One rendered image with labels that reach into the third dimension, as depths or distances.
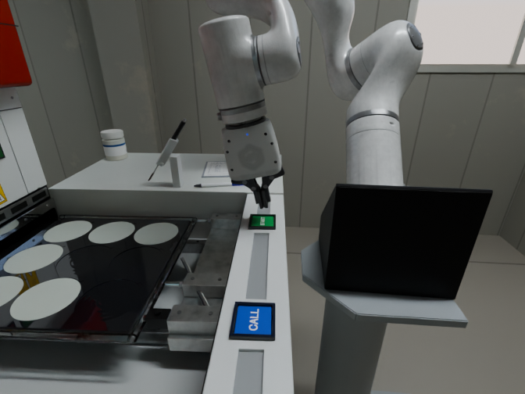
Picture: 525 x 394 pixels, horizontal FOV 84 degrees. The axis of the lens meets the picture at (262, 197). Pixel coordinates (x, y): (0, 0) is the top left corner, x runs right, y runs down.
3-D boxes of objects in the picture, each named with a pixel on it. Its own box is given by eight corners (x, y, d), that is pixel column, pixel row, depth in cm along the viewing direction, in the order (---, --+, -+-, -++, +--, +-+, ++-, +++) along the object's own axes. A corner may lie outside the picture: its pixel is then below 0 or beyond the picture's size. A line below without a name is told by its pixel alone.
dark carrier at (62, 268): (-88, 326, 45) (-91, 323, 45) (61, 219, 77) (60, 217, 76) (129, 334, 44) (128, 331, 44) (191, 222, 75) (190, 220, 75)
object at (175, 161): (158, 188, 77) (151, 138, 72) (163, 182, 81) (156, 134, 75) (181, 188, 77) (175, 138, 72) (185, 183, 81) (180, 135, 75)
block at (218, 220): (211, 228, 75) (209, 218, 74) (213, 222, 78) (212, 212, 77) (241, 229, 75) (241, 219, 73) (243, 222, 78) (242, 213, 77)
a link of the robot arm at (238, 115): (212, 112, 48) (216, 130, 50) (263, 102, 47) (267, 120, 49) (220, 106, 56) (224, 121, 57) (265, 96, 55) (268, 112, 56)
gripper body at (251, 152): (212, 125, 50) (229, 185, 54) (271, 113, 48) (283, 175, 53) (220, 118, 57) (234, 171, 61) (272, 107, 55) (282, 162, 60)
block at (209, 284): (183, 296, 53) (181, 284, 52) (188, 284, 56) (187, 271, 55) (226, 298, 53) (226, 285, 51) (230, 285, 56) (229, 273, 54)
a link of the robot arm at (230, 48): (272, 94, 54) (225, 105, 56) (257, 14, 49) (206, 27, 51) (266, 102, 47) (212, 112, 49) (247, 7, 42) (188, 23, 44)
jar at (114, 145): (101, 161, 99) (95, 133, 95) (112, 155, 106) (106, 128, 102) (122, 161, 99) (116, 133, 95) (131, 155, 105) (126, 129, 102)
